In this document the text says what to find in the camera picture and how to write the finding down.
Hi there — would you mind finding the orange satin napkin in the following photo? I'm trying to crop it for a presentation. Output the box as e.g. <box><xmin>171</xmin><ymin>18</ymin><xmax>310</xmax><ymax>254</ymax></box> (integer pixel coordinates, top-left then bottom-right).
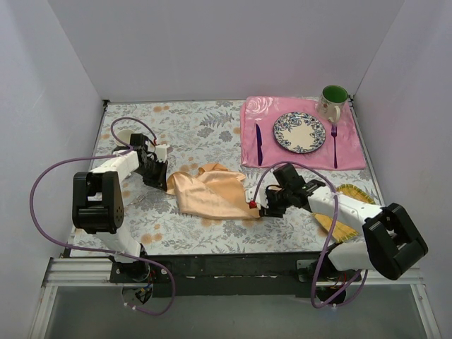
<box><xmin>167</xmin><ymin>163</ymin><xmax>259</xmax><ymax>220</ymax></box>

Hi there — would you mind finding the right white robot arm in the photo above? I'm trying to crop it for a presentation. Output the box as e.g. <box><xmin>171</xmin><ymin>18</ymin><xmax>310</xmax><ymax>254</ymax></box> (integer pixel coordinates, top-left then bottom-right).
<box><xmin>247</xmin><ymin>163</ymin><xmax>428</xmax><ymax>281</ymax></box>

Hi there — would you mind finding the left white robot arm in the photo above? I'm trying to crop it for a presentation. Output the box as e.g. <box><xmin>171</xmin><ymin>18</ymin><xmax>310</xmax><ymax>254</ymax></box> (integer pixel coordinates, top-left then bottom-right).
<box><xmin>72</xmin><ymin>133</ymin><xmax>169</xmax><ymax>283</ymax></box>

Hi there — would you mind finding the grey mug white inside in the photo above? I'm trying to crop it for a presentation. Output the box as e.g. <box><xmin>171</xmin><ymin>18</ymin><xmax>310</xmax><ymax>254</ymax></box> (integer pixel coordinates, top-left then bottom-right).
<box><xmin>114</xmin><ymin>129</ymin><xmax>134</xmax><ymax>147</ymax></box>

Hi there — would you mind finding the floral mug green inside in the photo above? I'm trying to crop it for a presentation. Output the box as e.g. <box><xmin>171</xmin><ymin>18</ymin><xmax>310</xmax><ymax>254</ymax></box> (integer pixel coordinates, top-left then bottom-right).
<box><xmin>316</xmin><ymin>85</ymin><xmax>348</xmax><ymax>123</ymax></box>

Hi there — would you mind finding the silver fork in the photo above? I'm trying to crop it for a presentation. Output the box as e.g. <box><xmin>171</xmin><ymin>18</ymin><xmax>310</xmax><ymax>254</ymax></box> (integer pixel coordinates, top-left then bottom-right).
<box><xmin>129</xmin><ymin>194</ymin><xmax>145</xmax><ymax>206</ymax></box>

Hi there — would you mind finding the blue floral plate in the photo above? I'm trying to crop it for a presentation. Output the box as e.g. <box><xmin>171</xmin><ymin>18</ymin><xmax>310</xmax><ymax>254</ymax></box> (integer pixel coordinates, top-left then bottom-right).
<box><xmin>273</xmin><ymin>112</ymin><xmax>326</xmax><ymax>154</ymax></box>

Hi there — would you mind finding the yellow bamboo mat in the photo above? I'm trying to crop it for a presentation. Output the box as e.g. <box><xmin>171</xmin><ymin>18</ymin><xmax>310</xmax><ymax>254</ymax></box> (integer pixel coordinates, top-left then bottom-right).
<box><xmin>312</xmin><ymin>184</ymin><xmax>376</xmax><ymax>242</ymax></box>

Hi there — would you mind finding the purple knife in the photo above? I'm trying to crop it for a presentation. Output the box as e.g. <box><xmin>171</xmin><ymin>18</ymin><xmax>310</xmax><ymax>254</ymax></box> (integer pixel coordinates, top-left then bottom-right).
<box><xmin>255</xmin><ymin>124</ymin><xmax>263</xmax><ymax>167</ymax></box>

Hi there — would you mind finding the purple fork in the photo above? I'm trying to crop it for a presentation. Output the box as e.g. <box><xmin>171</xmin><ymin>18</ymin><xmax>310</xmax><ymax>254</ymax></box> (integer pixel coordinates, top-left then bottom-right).
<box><xmin>331</xmin><ymin>123</ymin><xmax>338</xmax><ymax>169</ymax></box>

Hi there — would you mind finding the pink floral placemat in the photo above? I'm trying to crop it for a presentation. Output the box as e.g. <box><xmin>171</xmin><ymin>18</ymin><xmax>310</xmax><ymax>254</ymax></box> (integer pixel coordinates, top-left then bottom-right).
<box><xmin>240</xmin><ymin>96</ymin><xmax>367</xmax><ymax>171</ymax></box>

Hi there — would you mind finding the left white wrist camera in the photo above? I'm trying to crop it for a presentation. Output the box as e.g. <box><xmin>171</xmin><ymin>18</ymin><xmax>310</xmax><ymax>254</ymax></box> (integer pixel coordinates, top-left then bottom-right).
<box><xmin>154</xmin><ymin>144</ymin><xmax>172</xmax><ymax>163</ymax></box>

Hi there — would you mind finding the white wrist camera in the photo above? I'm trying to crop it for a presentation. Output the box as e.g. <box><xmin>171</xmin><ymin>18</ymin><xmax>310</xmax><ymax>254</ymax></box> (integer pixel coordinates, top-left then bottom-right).
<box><xmin>245</xmin><ymin>188</ymin><xmax>266</xmax><ymax>209</ymax></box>
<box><xmin>154</xmin><ymin>144</ymin><xmax>172</xmax><ymax>163</ymax></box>

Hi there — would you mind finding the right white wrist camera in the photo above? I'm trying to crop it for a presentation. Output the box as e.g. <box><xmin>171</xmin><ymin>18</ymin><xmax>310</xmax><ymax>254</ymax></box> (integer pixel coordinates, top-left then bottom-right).
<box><xmin>245</xmin><ymin>188</ymin><xmax>266</xmax><ymax>209</ymax></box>

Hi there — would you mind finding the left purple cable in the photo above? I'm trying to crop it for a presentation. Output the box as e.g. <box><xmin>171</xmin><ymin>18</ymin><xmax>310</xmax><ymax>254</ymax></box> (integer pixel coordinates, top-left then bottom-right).
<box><xmin>29</xmin><ymin>117</ymin><xmax>177</xmax><ymax>316</ymax></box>

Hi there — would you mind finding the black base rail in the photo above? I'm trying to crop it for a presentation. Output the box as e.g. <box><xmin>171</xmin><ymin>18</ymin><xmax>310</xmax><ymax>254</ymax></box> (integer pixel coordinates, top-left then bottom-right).
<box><xmin>109</xmin><ymin>252</ymin><xmax>333</xmax><ymax>297</ymax></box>

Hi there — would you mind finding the aluminium frame rail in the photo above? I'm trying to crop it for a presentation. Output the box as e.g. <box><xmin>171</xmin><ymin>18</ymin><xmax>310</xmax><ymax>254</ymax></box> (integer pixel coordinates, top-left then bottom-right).
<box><xmin>41</xmin><ymin>257</ymin><xmax>117</xmax><ymax>287</ymax></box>

